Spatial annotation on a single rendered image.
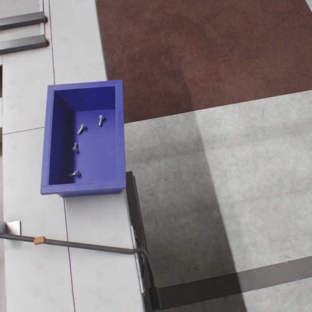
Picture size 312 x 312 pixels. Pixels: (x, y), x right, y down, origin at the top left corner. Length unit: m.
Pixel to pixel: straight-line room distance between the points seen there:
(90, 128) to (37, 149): 0.12
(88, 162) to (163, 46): 1.34
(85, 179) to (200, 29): 1.50
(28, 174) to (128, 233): 0.24
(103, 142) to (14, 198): 0.21
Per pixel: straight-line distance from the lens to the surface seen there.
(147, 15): 2.24
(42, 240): 0.74
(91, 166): 0.81
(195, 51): 2.07
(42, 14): 1.07
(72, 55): 0.98
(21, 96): 0.94
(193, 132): 1.80
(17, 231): 0.80
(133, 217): 1.20
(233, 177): 1.72
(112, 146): 0.82
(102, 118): 0.85
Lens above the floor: 1.56
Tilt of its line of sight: 63 degrees down
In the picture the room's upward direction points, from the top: 1 degrees counter-clockwise
